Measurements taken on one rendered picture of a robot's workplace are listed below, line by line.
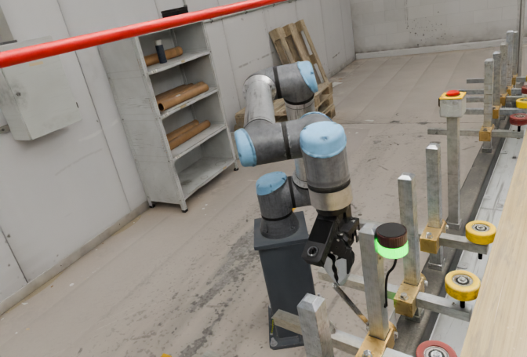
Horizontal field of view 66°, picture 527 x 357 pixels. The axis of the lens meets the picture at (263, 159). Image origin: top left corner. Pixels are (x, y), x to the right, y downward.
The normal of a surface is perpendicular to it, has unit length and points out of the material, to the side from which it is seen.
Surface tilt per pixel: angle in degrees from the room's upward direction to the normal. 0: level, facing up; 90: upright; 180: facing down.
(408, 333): 0
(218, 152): 90
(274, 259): 90
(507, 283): 0
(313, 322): 90
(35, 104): 90
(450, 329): 0
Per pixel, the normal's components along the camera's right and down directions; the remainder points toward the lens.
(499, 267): -0.18, -0.91
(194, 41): -0.48, 0.41
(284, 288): 0.01, 0.37
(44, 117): 0.86, 0.04
